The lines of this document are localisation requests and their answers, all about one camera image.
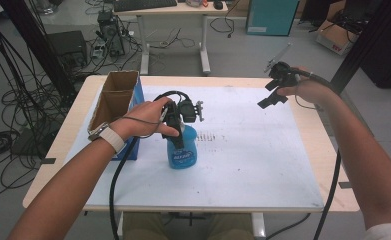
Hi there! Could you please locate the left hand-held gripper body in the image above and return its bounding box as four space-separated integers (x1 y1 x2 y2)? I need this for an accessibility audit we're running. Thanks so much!
161 99 205 132

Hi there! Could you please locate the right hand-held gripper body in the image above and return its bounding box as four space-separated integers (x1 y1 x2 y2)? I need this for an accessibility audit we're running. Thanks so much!
263 42 301 88

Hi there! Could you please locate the blue bottle with white cap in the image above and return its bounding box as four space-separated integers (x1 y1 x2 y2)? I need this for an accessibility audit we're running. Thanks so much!
165 123 198 170

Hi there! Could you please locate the blue cardboard box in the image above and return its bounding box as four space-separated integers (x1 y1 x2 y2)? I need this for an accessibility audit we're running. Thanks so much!
87 69 146 162

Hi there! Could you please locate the person's right hand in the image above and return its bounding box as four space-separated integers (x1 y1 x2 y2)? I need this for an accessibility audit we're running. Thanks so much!
276 65 334 107

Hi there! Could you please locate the person's left hand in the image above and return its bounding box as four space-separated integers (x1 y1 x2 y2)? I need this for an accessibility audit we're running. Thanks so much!
109 96 181 143

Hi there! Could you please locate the teal cabinet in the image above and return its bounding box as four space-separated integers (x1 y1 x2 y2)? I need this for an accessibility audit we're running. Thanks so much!
245 0 300 37

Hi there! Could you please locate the brown cardboard box red print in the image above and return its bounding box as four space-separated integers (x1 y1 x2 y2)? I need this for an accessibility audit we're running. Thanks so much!
315 19 359 56

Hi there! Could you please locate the white table mat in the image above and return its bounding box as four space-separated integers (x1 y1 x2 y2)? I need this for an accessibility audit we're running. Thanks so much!
64 85 325 212

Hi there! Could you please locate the white wristwatch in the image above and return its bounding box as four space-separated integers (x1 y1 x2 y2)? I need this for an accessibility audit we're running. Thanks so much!
87 121 127 155

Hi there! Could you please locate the black metal column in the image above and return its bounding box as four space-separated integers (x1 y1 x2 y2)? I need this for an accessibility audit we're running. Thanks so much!
0 0 79 108
327 0 391 98

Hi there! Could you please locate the person's left leg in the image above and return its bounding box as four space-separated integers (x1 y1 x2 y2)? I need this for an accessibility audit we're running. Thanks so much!
122 213 169 240

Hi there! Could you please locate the person's leg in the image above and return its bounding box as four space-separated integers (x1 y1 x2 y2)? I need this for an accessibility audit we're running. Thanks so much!
122 213 169 240
202 213 253 240

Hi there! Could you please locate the person's right leg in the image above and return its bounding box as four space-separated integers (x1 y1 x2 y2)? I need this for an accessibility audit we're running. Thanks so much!
202 213 253 240

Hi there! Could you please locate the black cabinet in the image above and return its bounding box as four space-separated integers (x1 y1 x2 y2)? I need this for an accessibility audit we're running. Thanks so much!
359 13 391 89

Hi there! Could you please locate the white desk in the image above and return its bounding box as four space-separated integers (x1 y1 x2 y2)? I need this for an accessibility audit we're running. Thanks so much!
112 1 229 76

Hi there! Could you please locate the white power strip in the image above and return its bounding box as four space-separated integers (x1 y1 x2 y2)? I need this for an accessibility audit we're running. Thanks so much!
91 39 106 59

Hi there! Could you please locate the black computer tower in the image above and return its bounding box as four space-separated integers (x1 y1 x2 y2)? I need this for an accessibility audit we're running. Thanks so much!
97 11 126 58

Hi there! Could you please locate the black keyboard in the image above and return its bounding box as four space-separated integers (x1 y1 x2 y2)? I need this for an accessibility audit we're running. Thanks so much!
113 0 178 13

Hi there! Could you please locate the black box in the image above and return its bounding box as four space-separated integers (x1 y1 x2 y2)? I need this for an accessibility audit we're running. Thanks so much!
47 30 89 68

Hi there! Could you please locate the dark grey floor pad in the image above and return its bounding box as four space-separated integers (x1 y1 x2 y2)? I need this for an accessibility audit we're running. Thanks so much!
11 119 64 158

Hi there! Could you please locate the white sleeve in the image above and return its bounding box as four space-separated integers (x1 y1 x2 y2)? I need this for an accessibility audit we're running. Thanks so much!
362 222 391 240

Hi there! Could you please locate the short black looped cable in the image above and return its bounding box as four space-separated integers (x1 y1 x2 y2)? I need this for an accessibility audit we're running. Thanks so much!
153 90 192 104

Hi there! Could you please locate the thin grey right wrist cord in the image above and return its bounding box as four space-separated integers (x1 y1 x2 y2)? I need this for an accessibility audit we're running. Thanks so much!
294 84 324 112

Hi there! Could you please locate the thin grey wrist cord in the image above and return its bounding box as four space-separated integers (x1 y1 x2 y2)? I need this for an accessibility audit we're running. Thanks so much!
121 109 166 139
294 84 324 112

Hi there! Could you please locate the thin grey left wrist cord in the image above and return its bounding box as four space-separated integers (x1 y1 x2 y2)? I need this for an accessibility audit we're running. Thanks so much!
121 109 166 139

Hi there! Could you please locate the black looped floor cable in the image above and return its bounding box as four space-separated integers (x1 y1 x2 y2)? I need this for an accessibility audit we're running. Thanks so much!
209 16 236 38

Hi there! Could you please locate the thick black left gripper cable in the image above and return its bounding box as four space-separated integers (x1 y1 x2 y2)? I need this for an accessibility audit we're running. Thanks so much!
108 136 141 240

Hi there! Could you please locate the thick black gripper cable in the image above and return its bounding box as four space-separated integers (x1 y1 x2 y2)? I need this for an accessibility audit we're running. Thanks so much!
291 68 342 240
108 136 141 240

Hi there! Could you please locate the thick black right gripper cable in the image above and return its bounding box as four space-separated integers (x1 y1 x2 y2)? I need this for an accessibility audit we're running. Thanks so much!
291 68 342 240

